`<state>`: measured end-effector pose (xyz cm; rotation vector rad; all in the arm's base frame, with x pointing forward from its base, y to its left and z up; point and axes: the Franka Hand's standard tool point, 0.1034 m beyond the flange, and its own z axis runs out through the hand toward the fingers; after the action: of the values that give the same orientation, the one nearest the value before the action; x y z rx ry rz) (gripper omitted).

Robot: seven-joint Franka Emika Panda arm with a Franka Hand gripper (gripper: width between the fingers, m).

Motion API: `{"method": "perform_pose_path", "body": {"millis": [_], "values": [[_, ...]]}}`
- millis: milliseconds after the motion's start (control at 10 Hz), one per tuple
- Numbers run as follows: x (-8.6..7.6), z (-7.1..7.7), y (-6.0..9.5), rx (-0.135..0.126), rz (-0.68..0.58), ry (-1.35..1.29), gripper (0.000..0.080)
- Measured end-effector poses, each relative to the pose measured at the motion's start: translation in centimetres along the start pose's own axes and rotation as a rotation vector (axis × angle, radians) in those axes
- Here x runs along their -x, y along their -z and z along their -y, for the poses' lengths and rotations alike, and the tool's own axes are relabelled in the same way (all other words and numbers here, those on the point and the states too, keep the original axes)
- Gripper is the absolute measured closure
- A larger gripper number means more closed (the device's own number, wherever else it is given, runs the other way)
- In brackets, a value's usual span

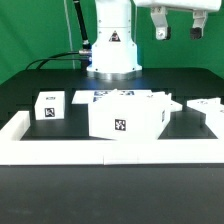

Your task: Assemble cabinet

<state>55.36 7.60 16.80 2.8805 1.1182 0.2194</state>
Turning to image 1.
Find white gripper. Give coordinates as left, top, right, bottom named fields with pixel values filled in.
left=133, top=0, right=222, bottom=40

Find white cabinet door panel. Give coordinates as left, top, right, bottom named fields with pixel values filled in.
left=170, top=101, right=183, bottom=112
left=187, top=97, right=224, bottom=141

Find white cabinet body box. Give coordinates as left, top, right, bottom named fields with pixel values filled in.
left=88, top=90, right=171, bottom=141

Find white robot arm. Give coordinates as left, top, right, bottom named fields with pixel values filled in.
left=87, top=0, right=221, bottom=80

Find small white tagged cube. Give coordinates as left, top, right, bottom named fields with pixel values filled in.
left=35, top=91, right=65, bottom=120

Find white U-shaped fence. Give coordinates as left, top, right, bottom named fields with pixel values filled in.
left=0, top=111, right=224, bottom=166

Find black ribbed robot cable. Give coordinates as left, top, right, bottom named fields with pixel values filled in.
left=73, top=0, right=92, bottom=51

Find black cables on table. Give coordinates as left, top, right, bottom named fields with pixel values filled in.
left=25, top=49, right=92, bottom=70

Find flat white tag base plate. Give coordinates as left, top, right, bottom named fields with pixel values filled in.
left=72, top=89, right=152, bottom=104

